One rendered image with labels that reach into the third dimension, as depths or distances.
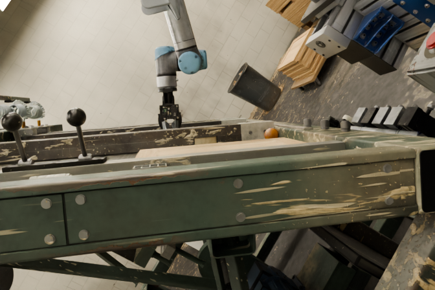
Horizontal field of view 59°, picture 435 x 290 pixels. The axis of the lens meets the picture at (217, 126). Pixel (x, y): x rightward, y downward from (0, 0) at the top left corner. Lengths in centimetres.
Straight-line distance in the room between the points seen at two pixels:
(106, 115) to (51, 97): 86
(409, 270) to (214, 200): 37
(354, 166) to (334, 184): 4
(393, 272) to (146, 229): 45
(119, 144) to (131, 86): 496
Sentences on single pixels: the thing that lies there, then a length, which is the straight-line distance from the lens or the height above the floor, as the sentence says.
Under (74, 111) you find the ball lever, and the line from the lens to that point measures 80.
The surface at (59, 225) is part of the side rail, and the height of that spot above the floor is 133.
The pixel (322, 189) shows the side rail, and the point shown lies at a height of 101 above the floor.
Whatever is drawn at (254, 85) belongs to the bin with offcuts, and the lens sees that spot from 541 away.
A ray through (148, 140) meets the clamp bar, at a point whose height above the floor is 128.
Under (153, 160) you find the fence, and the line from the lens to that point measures 83.
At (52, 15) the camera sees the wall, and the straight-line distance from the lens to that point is 672.
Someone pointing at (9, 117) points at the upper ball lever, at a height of 153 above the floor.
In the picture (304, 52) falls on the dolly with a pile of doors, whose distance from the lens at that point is 424.
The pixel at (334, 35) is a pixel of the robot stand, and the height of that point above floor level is 96.
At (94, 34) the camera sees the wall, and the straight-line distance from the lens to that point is 655.
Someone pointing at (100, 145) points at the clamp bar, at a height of 141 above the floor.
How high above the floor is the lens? 128
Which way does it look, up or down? 8 degrees down
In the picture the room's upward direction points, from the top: 59 degrees counter-clockwise
